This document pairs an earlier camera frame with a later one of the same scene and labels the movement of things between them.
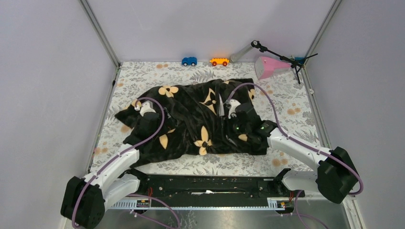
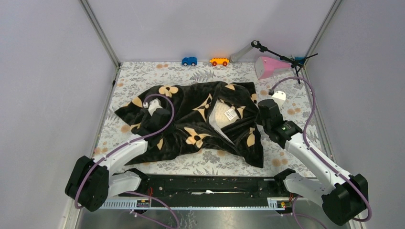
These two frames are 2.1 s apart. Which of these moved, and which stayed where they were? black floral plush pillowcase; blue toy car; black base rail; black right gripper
Moved: black right gripper
Stayed: black base rail; black floral plush pillowcase; blue toy car
